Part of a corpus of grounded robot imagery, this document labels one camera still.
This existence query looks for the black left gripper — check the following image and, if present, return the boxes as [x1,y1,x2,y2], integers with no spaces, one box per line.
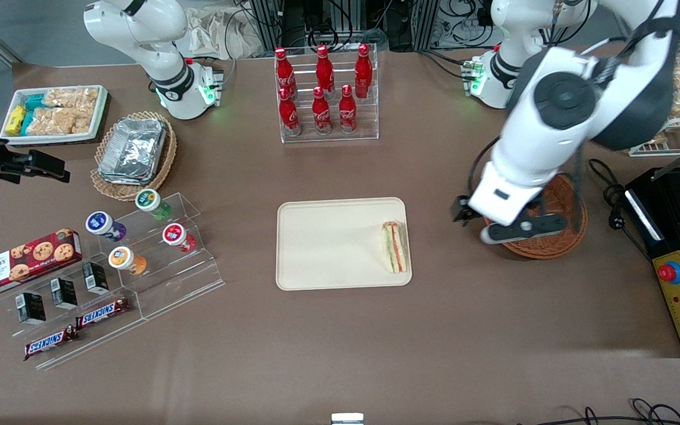
[451,196,478,227]

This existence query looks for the triangle sandwich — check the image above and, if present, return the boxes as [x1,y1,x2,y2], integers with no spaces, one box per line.
[381,221,409,274]

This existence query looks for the round brown wicker basket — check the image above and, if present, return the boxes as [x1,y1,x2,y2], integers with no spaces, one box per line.
[484,172,589,260]

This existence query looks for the white snack tray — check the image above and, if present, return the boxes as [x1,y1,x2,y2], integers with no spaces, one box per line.
[0,84,110,146]

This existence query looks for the beige rectangular tray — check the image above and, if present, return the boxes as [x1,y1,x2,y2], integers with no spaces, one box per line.
[276,197,413,292]

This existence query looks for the oval light wicker basket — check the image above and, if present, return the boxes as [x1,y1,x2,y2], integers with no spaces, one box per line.
[90,111,178,202]

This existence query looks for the yellow snack box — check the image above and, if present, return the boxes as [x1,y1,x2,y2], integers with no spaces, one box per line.
[6,105,27,136]

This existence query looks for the rice cracker packet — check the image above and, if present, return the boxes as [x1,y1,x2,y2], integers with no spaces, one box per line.
[45,87,99,110]
[27,107,75,136]
[72,107,96,134]

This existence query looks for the purple cup with white lid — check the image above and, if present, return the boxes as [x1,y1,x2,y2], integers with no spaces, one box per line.
[85,211,128,243]

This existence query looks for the red Walkers cookie box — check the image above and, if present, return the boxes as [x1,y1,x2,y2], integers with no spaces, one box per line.
[0,228,83,300]

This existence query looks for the stack of foil trays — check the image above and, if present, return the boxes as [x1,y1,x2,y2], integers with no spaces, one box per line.
[98,118,168,185]

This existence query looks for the green cup with white lid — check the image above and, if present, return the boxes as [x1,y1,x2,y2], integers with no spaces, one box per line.
[135,188,173,221]

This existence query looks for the small black box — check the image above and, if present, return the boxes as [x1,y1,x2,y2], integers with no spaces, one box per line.
[82,261,110,296]
[15,292,47,326]
[50,277,79,310]

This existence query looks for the orange cup with white lid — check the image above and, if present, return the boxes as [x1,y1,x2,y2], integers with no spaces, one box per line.
[108,246,148,277]

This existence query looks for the clear acrylic bottle rack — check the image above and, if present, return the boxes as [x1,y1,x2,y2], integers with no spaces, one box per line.
[273,44,380,144]

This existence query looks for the red cola bottle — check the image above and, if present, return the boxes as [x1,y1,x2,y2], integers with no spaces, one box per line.
[274,47,298,99]
[278,87,302,137]
[312,86,333,136]
[354,43,374,99]
[338,84,358,134]
[315,44,336,95]

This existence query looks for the red cup with white lid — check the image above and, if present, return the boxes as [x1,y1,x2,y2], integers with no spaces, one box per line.
[162,223,198,254]

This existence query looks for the Snickers chocolate bar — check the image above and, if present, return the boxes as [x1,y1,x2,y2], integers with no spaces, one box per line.
[24,326,80,362]
[76,297,132,330]

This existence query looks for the clear acrylic stepped snack stand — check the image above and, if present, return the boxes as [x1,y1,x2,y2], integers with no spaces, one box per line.
[0,260,147,372]

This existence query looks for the clear acrylic stepped cup stand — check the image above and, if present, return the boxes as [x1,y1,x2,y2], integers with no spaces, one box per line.
[95,192,226,323]

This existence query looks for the black machine base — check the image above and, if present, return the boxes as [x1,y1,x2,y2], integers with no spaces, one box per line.
[623,166,680,359]

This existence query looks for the beige cloth bags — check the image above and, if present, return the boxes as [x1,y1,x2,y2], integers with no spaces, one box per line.
[184,6,265,60]

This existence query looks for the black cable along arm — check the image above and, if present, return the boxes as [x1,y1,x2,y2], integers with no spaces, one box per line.
[469,0,680,199]

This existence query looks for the grey left wrist camera bracket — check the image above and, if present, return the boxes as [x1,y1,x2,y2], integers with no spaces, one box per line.
[480,214,568,245]

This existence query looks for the black cables at arm base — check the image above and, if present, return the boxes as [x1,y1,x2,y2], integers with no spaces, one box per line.
[417,48,478,81]

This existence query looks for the black cable with plug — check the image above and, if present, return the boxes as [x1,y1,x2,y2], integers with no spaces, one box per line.
[588,158,654,261]

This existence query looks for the aluminium frame with cables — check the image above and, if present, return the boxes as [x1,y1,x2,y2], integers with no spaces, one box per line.
[246,0,494,55]

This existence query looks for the black cables at table edge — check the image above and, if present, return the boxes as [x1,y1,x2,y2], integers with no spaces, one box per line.
[517,398,680,425]

